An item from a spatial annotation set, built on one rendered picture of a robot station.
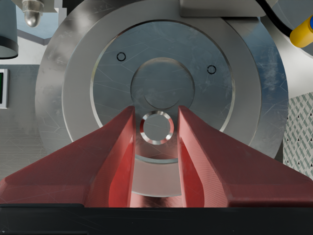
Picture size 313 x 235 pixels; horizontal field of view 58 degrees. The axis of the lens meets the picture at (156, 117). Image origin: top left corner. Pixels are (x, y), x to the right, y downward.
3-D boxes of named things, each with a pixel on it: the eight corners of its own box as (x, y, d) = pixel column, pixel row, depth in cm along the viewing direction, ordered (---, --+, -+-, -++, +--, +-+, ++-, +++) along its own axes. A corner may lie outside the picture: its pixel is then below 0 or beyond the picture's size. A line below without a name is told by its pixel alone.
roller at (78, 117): (275, 14, 16) (247, 213, 16) (202, 91, 42) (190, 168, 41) (81, -18, 17) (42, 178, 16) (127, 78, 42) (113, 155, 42)
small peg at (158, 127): (176, 112, 11) (171, 147, 11) (172, 118, 14) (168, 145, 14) (142, 107, 11) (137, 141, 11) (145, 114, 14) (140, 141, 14)
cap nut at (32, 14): (38, -3, 49) (37, 23, 49) (47, 7, 53) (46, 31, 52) (17, -3, 49) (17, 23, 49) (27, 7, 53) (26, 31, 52)
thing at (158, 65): (244, 28, 15) (226, 173, 14) (234, 41, 17) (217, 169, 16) (101, 8, 15) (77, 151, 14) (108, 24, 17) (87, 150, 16)
